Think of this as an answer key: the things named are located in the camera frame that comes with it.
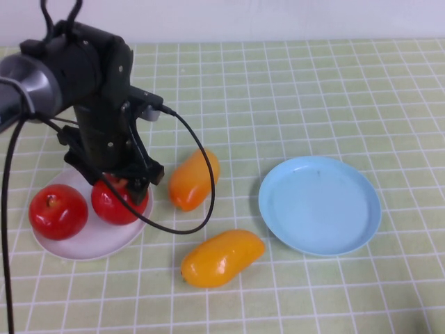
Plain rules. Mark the large yellow-orange plastic mango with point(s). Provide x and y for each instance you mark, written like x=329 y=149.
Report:
x=219 y=259

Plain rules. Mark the green white checked tablecloth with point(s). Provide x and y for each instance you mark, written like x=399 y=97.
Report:
x=295 y=104

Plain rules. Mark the light blue round plastic plate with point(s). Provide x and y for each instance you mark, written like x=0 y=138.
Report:
x=320 y=208

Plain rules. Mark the red plastic apple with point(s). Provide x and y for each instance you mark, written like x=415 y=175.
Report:
x=114 y=208
x=57 y=212

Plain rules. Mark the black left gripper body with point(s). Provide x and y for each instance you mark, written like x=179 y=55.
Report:
x=101 y=139

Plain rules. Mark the black grey left wrist camera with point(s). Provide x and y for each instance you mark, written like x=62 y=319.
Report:
x=144 y=101

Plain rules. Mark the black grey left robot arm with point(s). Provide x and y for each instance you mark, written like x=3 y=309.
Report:
x=80 y=62

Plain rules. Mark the small deep orange plastic mango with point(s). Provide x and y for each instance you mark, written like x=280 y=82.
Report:
x=189 y=184

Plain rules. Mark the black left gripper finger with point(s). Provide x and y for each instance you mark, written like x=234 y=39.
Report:
x=92 y=177
x=138 y=193

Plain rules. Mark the white round plastic plate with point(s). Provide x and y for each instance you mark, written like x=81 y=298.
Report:
x=94 y=240

